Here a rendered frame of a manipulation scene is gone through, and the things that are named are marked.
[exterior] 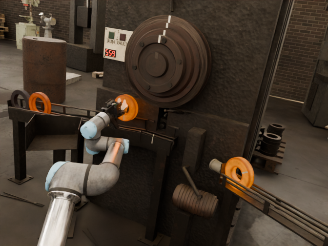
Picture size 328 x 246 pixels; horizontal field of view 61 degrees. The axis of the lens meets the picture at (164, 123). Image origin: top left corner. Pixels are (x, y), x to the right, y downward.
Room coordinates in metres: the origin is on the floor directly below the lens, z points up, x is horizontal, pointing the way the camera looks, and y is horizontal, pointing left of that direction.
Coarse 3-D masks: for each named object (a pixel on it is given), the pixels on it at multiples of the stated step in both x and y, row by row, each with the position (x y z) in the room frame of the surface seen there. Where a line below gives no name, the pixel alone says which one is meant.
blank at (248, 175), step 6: (228, 162) 1.20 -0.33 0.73; (234, 162) 1.17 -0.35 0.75; (240, 162) 1.14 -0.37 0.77; (246, 162) 1.14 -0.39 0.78; (228, 168) 1.19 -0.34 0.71; (234, 168) 1.18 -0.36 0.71; (240, 168) 1.14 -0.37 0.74; (246, 168) 1.11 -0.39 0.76; (252, 168) 1.12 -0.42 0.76; (228, 174) 1.18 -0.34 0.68; (234, 174) 1.18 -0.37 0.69; (246, 174) 1.10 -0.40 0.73; (252, 174) 1.10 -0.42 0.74; (228, 180) 1.18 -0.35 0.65; (240, 180) 1.12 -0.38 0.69; (246, 180) 1.10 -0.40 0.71; (252, 180) 1.10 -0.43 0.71; (240, 186) 1.12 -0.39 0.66; (246, 186) 1.09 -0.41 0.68
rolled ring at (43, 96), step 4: (36, 92) 1.82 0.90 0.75; (40, 92) 1.83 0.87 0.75; (32, 96) 1.83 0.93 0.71; (36, 96) 1.81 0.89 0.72; (40, 96) 1.80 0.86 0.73; (44, 96) 1.80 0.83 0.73; (32, 100) 1.83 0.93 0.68; (44, 100) 1.79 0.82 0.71; (48, 100) 1.80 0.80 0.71; (32, 104) 1.84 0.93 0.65; (44, 104) 1.79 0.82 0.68; (48, 104) 1.78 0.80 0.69; (32, 108) 1.83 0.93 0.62; (36, 108) 1.85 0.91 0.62; (48, 108) 1.78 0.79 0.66; (44, 112) 1.79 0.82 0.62; (48, 112) 1.79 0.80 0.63
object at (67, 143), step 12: (36, 120) 1.49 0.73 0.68; (48, 120) 1.50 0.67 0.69; (60, 120) 1.52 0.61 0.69; (72, 120) 1.53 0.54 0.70; (36, 132) 1.49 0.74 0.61; (48, 132) 1.50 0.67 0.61; (60, 132) 1.52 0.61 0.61; (72, 132) 1.53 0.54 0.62; (36, 144) 1.36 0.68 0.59; (48, 144) 1.37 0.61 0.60; (60, 144) 1.39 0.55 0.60; (72, 144) 1.40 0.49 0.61; (60, 156) 1.40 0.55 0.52; (72, 216) 1.53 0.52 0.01; (72, 228) 1.42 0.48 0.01
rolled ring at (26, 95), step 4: (16, 92) 1.89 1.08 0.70; (20, 92) 1.87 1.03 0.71; (24, 92) 1.87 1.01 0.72; (12, 96) 1.90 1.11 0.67; (16, 96) 1.91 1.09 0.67; (24, 96) 1.86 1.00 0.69; (28, 96) 1.87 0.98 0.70; (12, 100) 1.90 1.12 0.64; (16, 100) 1.92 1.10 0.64; (28, 100) 1.85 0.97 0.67; (12, 104) 1.91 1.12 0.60; (16, 104) 1.91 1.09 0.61; (28, 104) 1.85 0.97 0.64; (28, 108) 1.85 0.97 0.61
